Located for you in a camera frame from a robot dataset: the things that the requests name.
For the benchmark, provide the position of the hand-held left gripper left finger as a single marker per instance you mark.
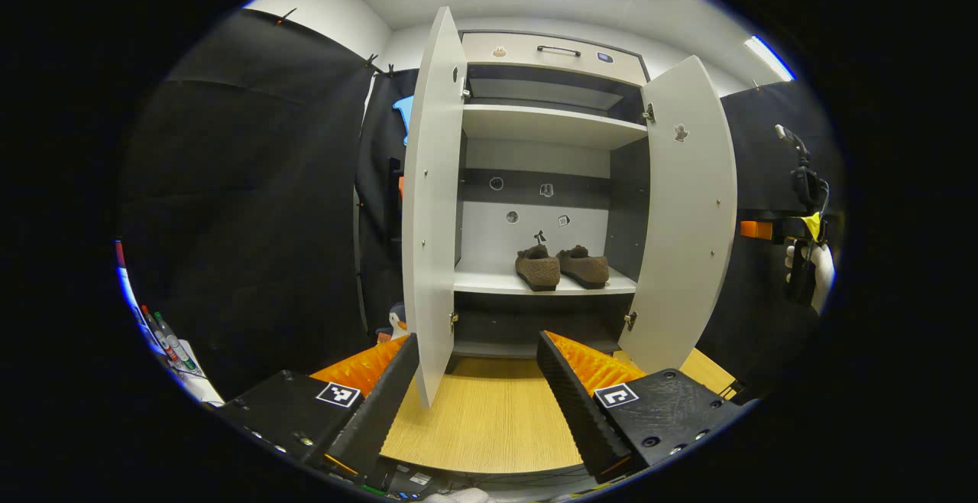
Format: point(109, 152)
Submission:
point(378, 404)

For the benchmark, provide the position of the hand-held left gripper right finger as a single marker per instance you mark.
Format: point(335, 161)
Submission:
point(577, 404)

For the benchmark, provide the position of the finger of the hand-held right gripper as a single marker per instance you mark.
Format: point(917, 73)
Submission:
point(755, 229)

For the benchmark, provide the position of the white cabinet door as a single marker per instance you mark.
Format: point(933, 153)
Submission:
point(432, 220)
point(680, 243)

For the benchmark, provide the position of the brown fuzzy shoe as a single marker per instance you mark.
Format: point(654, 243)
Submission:
point(537, 267)
point(584, 266)

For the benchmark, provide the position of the white shoe cabinet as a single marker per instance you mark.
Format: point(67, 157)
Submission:
point(550, 124)

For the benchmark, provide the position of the white cabinet drawer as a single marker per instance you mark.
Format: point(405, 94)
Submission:
point(558, 60)

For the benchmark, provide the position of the plush penguin toy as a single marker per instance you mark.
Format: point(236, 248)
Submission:
point(396, 323)

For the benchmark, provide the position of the white cloth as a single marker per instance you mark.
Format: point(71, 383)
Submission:
point(458, 495)

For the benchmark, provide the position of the small ceiling light panel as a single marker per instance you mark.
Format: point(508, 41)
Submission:
point(770, 58)

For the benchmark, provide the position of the white board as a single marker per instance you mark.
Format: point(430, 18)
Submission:
point(202, 384)

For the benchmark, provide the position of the green cap marker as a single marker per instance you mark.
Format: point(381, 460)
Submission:
point(174, 341)

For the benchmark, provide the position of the red cap marker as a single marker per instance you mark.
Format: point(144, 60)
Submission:
point(157, 331)

